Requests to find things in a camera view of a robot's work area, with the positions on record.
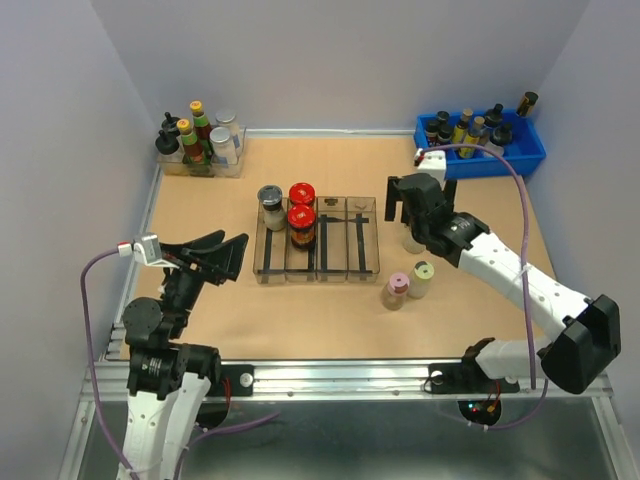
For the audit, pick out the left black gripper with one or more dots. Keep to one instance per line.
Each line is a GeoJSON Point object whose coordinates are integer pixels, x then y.
{"type": "Point", "coordinates": [230, 252]}

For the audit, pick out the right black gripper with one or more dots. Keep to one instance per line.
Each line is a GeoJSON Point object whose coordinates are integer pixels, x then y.
{"type": "Point", "coordinates": [393, 196]}

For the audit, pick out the white powder jar black lid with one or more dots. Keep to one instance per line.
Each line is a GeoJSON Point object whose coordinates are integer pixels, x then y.
{"type": "Point", "coordinates": [271, 201]}

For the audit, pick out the red lid sauce jar front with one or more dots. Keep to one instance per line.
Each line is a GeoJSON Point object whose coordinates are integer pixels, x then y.
{"type": "Point", "coordinates": [302, 226]}

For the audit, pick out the red lid sauce jar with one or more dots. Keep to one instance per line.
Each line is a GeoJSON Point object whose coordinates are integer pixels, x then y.
{"type": "Point", "coordinates": [302, 193]}
{"type": "Point", "coordinates": [302, 226]}

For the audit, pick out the red lid sauce jar back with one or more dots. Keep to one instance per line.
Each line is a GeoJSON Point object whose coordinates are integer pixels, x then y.
{"type": "Point", "coordinates": [302, 193]}

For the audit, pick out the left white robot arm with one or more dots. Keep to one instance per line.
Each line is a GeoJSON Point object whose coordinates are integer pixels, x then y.
{"type": "Point", "coordinates": [168, 379]}

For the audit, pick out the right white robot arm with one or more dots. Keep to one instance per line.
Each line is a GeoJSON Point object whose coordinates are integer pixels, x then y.
{"type": "Point", "coordinates": [571, 338]}

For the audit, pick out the clear bin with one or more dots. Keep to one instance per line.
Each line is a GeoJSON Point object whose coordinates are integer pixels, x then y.
{"type": "Point", "coordinates": [300, 264]}
{"type": "Point", "coordinates": [363, 262]}
{"type": "Point", "coordinates": [331, 240]}
{"type": "Point", "coordinates": [270, 248]}

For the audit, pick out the black cap spice jar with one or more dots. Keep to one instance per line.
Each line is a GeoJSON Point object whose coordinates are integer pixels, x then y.
{"type": "Point", "coordinates": [411, 245]}

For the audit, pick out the yellow label bottle in bin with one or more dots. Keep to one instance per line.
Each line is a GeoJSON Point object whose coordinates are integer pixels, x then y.
{"type": "Point", "coordinates": [469, 128]}

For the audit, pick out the clear corner storage box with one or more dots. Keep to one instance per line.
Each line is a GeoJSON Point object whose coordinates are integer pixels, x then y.
{"type": "Point", "coordinates": [209, 170]}

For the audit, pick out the yellow lid spice jar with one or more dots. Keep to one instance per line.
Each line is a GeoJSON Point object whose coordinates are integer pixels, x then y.
{"type": "Point", "coordinates": [420, 279]}

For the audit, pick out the silver lid jar front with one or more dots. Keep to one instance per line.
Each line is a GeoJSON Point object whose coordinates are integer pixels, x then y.
{"type": "Point", "coordinates": [223, 145]}

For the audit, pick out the silver lid jar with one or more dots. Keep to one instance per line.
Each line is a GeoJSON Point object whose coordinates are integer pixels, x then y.
{"type": "Point", "coordinates": [223, 145]}
{"type": "Point", "coordinates": [227, 118]}

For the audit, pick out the chili sauce bottle front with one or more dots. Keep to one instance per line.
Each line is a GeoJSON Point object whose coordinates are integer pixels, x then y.
{"type": "Point", "coordinates": [193, 149]}

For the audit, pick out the chili sauce bottle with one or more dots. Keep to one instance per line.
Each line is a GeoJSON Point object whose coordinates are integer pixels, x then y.
{"type": "Point", "coordinates": [193, 149]}
{"type": "Point", "coordinates": [202, 125]}

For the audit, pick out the black knob bottle in bin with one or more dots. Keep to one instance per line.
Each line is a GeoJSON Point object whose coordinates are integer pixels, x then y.
{"type": "Point", "coordinates": [497, 134]}

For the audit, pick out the pink lid spice jar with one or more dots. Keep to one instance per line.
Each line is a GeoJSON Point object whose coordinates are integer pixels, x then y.
{"type": "Point", "coordinates": [394, 294]}

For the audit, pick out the blue plastic bin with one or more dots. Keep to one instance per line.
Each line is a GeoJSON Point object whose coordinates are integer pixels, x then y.
{"type": "Point", "coordinates": [524, 154]}

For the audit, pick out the black knob bottle front left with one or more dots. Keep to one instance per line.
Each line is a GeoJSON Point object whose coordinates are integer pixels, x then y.
{"type": "Point", "coordinates": [168, 147]}

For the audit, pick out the chili sauce bottle back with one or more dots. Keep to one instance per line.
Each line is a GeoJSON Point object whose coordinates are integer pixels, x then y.
{"type": "Point", "coordinates": [202, 125]}

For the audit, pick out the silver lid jar back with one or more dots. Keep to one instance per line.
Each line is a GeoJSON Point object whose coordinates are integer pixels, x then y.
{"type": "Point", "coordinates": [227, 118]}

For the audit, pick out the black knob bottle back left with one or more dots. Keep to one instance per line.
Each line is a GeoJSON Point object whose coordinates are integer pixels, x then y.
{"type": "Point", "coordinates": [169, 124]}

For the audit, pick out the dark bottle behind blue bin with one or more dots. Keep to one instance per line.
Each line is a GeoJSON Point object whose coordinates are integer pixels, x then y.
{"type": "Point", "coordinates": [526, 104]}

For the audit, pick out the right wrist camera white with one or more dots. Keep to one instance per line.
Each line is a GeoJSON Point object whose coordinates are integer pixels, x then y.
{"type": "Point", "coordinates": [431, 162]}

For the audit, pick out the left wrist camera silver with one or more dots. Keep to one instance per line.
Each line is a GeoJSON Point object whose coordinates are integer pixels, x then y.
{"type": "Point", "coordinates": [145, 249]}

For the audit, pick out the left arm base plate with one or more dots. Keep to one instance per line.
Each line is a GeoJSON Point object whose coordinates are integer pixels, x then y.
{"type": "Point", "coordinates": [240, 377]}

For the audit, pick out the aluminium rail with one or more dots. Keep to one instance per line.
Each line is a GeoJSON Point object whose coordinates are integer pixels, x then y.
{"type": "Point", "coordinates": [357, 380]}

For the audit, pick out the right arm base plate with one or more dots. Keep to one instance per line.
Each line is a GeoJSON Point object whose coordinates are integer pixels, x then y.
{"type": "Point", "coordinates": [465, 378]}

